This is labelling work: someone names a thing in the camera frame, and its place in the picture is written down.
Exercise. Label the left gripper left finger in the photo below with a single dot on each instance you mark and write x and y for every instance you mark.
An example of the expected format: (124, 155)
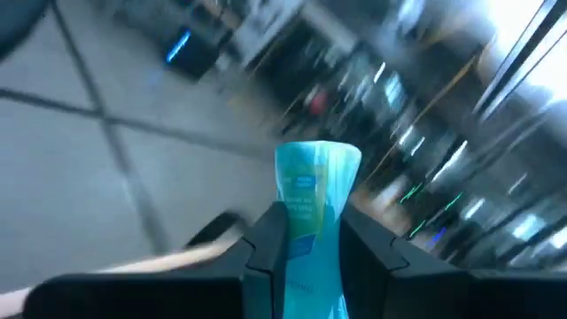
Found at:
(261, 248)

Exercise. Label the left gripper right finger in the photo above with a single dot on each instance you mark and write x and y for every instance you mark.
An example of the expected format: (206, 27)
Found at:
(376, 266)

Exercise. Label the teal mouthwash bottle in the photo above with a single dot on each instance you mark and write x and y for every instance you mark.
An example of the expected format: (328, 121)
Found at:
(314, 177)

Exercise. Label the black box with blue light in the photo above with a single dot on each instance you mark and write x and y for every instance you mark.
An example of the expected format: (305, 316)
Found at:
(195, 57)

